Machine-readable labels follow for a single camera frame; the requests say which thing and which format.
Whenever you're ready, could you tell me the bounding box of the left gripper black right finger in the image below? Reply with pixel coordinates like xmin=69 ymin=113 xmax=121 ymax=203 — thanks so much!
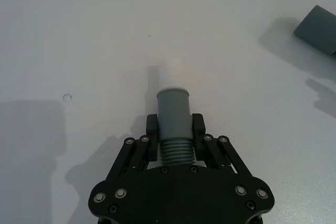
xmin=192 ymin=113 xmax=245 ymax=175

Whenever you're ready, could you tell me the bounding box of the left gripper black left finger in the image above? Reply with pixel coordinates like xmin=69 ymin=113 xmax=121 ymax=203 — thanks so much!
xmin=114 ymin=113 xmax=160 ymax=176

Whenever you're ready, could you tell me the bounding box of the grey threaded pipe fitting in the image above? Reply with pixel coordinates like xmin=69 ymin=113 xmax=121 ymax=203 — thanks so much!
xmin=156 ymin=86 xmax=196 ymax=167

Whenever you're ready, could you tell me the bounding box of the grey angled pipe fitting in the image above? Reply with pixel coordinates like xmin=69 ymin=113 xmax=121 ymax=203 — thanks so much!
xmin=292 ymin=5 xmax=336 ymax=57

